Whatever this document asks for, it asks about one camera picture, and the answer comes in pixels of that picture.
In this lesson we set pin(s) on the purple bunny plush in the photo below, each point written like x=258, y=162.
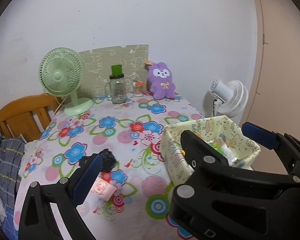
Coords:
x=159, y=79

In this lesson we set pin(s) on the white standing fan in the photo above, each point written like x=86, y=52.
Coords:
x=226, y=98

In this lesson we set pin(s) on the beige door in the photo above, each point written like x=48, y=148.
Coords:
x=274, y=98

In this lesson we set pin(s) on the black sparkly cloth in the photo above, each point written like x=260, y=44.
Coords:
x=103, y=161

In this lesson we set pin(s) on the small glass orange lid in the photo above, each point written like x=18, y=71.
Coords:
x=138, y=88

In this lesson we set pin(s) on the green desk fan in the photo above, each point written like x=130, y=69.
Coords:
x=60, y=74

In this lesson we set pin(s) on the blue checked bedsheet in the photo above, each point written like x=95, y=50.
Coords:
x=6, y=222

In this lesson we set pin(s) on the glass jar green lid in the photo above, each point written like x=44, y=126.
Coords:
x=116, y=88

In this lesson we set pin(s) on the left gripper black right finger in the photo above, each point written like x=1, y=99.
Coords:
x=223, y=202

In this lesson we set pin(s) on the floral tablecloth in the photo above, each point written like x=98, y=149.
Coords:
x=138, y=209

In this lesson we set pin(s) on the yellow-green patterned fabric bin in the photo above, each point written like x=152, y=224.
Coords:
x=207, y=129

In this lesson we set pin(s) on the yellow cartoon tissue pack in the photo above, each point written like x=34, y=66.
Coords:
x=215, y=146

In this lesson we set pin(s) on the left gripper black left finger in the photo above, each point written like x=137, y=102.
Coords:
x=37, y=219

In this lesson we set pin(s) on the grey plaid pillow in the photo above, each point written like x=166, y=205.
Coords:
x=11, y=153

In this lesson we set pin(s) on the pink bear cloth pack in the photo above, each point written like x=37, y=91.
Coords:
x=103, y=189

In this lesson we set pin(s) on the white sock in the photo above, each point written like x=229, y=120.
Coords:
x=231, y=158

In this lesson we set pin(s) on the green patterned backing board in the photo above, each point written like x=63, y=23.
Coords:
x=97, y=68

